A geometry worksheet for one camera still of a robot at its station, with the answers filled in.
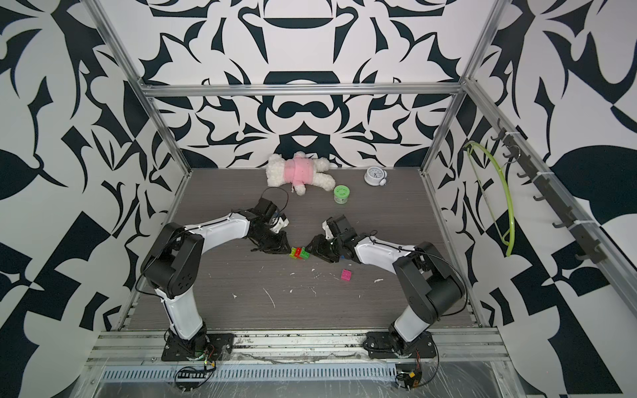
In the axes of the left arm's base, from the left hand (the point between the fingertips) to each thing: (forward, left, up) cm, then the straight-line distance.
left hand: (288, 246), depth 92 cm
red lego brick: (-3, -4, 0) cm, 5 cm away
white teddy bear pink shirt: (+32, -4, +7) cm, 33 cm away
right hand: (-2, -7, +3) cm, 8 cm away
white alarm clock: (+34, -39, 0) cm, 51 cm away
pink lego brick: (-11, -20, -2) cm, 23 cm away
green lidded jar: (+22, -22, +2) cm, 31 cm away
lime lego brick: (-4, -6, +2) cm, 8 cm away
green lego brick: (-2, -2, 0) cm, 3 cm away
